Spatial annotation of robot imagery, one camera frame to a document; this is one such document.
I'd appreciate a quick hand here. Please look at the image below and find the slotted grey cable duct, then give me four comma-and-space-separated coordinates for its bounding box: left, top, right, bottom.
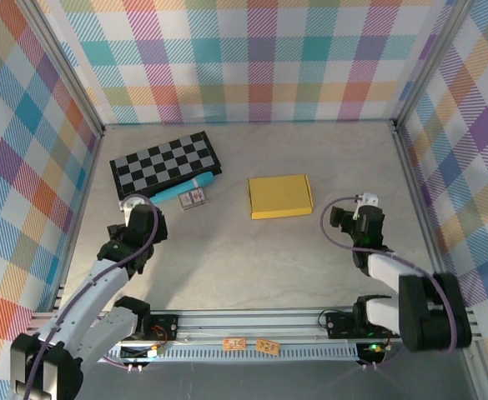
97, 343, 361, 364

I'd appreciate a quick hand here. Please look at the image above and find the aluminium frame post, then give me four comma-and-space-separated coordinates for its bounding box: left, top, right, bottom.
392, 0, 478, 131
18, 0, 105, 138

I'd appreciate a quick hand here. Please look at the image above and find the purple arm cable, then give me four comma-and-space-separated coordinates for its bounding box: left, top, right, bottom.
21, 194, 162, 400
320, 196, 458, 372

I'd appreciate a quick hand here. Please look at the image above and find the yellow paper box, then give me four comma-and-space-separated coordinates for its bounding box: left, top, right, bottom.
247, 173, 314, 221

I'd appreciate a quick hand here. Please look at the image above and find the black controller board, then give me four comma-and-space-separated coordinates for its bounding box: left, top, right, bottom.
119, 344, 164, 363
355, 341, 387, 364

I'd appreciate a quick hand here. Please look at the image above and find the turquoise toy microphone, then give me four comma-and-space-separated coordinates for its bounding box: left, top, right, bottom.
147, 171, 216, 206

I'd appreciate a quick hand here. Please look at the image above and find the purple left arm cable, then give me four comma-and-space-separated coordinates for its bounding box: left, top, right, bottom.
21, 194, 162, 400

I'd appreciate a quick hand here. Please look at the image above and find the black and grey chessboard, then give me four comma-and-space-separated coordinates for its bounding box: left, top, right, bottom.
108, 131, 224, 206

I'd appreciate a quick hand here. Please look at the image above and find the orange paper tag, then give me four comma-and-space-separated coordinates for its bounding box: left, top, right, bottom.
255, 337, 280, 357
222, 337, 247, 353

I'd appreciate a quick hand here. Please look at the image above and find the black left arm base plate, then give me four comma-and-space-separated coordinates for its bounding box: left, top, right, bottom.
134, 312, 180, 343

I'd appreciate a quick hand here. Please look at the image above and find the aluminium side rail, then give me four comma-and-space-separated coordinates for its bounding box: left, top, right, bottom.
50, 127, 105, 313
392, 120, 455, 308

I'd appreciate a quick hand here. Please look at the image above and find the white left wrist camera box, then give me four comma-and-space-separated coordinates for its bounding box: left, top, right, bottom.
119, 195, 145, 220

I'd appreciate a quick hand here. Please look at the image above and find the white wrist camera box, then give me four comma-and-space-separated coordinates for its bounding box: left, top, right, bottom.
119, 195, 145, 220
353, 192, 380, 220

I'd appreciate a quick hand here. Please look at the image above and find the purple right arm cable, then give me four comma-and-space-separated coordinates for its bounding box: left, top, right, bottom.
320, 196, 458, 372

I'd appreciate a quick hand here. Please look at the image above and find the aluminium frame rail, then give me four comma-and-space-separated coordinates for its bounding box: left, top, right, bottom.
22, 305, 485, 347

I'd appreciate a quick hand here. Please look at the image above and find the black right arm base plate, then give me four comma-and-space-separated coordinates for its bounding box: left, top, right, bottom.
324, 311, 403, 340

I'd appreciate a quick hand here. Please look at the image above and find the playing card box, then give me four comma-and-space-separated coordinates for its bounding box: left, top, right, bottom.
178, 187, 209, 212

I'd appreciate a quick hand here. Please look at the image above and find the plaid fabric backdrop panel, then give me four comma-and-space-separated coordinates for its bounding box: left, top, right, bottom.
34, 0, 453, 126
0, 0, 103, 400
401, 0, 488, 400

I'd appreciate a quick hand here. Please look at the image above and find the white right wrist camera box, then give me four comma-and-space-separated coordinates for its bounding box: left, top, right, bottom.
353, 192, 380, 220

